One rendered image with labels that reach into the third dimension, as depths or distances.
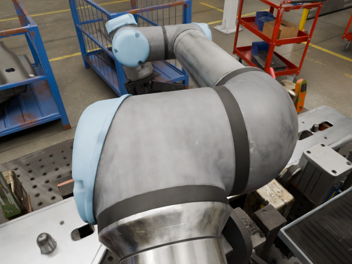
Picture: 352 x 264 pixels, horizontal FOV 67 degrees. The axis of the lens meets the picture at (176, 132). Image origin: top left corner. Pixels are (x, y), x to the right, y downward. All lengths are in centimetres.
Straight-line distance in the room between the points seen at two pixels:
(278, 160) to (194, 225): 10
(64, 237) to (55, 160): 68
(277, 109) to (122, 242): 17
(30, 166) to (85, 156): 115
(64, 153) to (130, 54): 87
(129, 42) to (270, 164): 41
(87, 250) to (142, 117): 49
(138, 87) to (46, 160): 75
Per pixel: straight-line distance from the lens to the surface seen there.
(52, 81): 241
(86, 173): 22
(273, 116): 25
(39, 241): 68
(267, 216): 60
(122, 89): 259
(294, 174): 70
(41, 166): 134
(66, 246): 70
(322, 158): 75
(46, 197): 121
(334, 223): 57
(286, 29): 297
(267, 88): 28
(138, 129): 22
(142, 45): 57
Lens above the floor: 159
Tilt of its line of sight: 40 degrees down
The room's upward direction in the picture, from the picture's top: straight up
